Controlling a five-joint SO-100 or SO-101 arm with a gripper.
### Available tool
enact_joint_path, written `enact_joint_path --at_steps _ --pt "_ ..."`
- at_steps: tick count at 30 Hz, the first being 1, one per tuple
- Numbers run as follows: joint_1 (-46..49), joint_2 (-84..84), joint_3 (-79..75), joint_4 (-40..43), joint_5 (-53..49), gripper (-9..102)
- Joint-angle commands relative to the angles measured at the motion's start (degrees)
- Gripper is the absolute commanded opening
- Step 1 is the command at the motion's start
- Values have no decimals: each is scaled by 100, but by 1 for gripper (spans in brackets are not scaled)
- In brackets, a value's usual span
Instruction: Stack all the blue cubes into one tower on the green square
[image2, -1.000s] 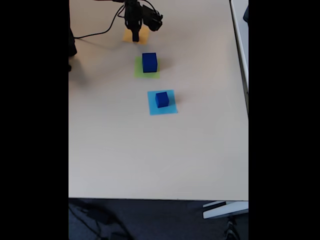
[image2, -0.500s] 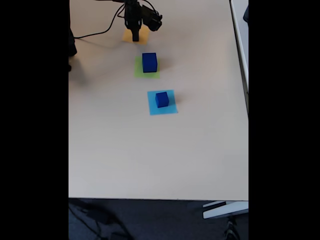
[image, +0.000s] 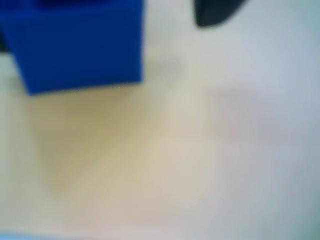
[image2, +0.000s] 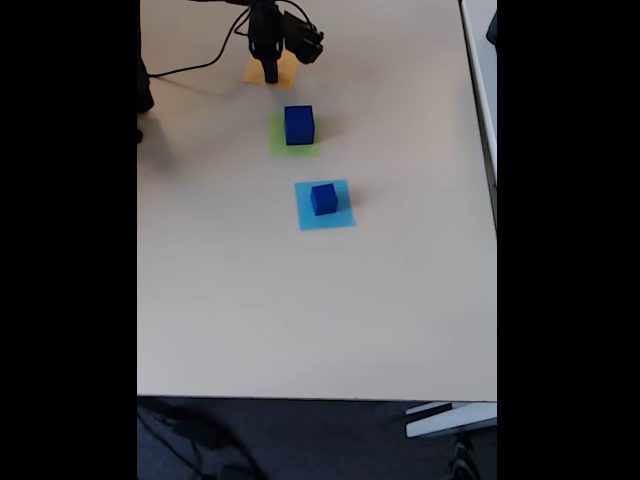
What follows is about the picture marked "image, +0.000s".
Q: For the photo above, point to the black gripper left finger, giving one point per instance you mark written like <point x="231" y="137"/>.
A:
<point x="2" y="43"/>

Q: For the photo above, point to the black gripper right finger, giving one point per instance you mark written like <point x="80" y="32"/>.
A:
<point x="215" y="11"/>

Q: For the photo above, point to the medium blue cube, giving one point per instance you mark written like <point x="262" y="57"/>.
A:
<point x="75" y="50"/>

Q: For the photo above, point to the pale orange paper square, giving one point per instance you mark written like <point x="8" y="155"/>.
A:
<point x="100" y="150"/>

